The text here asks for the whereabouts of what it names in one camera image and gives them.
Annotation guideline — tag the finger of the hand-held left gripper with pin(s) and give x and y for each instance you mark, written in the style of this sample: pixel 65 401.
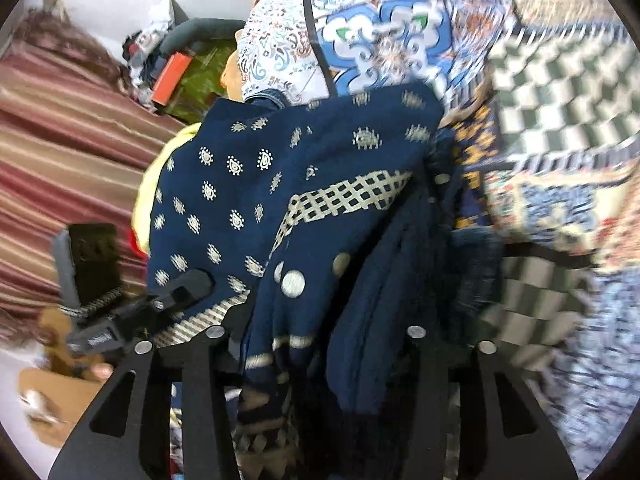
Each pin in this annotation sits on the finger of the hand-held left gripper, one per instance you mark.
pixel 185 290

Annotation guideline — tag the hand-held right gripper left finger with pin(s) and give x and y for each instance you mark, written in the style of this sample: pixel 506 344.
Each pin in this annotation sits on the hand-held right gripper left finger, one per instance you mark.
pixel 200 385

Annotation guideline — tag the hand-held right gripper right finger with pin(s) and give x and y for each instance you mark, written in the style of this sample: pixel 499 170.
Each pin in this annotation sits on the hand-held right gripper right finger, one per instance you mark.
pixel 432 400

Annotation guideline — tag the navy patterned garment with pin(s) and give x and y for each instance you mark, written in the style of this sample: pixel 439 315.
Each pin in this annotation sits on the navy patterned garment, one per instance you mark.
pixel 300 185

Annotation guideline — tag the person's left hand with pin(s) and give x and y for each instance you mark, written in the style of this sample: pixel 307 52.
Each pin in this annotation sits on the person's left hand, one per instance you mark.
pixel 65 400

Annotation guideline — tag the yellow cloth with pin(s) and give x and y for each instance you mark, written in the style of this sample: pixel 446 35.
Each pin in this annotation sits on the yellow cloth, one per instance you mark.
pixel 150 200

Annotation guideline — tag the maroon striped curtain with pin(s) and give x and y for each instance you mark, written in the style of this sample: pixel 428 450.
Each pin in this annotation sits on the maroon striped curtain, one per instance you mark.
pixel 60 135

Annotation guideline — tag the orange box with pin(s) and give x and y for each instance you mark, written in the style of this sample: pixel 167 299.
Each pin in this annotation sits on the orange box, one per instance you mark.
pixel 170 80

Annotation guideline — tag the beige cloth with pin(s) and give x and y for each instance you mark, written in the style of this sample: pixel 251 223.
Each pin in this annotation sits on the beige cloth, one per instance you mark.
pixel 232 77

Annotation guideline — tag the pile of clutter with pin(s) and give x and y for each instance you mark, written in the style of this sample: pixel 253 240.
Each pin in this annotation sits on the pile of clutter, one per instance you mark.
pixel 145 45

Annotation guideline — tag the dark teal tube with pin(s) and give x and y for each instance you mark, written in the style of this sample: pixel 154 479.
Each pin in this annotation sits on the dark teal tube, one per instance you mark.
pixel 200 30

